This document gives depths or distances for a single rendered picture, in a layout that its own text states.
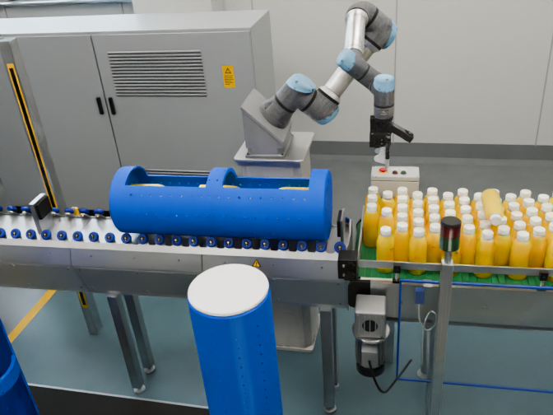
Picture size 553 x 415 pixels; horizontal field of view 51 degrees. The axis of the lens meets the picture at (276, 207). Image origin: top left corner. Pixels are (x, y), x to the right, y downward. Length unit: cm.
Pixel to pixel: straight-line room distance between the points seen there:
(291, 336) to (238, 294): 124
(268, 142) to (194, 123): 148
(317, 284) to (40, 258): 122
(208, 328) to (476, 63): 353
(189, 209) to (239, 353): 62
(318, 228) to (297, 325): 102
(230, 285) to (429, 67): 329
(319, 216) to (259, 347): 53
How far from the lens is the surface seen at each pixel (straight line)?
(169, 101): 399
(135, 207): 237
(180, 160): 415
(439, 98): 499
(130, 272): 258
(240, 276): 204
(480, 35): 487
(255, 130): 255
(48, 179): 308
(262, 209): 220
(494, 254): 226
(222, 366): 205
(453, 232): 188
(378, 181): 250
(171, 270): 248
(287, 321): 310
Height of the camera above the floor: 224
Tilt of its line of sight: 30 degrees down
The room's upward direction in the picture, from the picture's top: 5 degrees counter-clockwise
